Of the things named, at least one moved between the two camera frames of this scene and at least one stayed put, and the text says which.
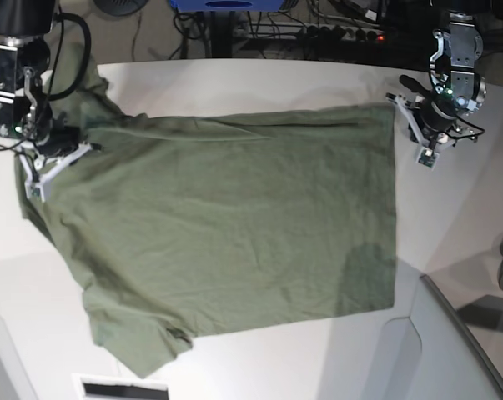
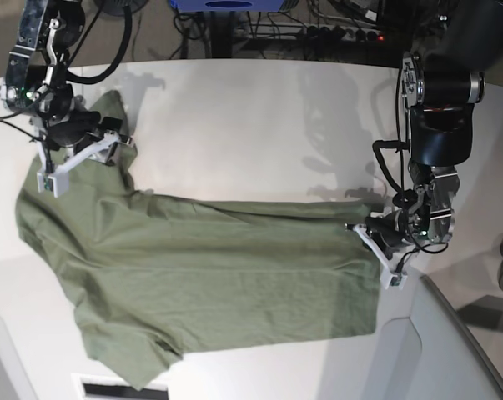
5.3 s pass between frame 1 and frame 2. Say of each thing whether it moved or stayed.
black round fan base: stayed
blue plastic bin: stayed
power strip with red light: stayed
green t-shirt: moved
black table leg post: stayed
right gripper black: moved
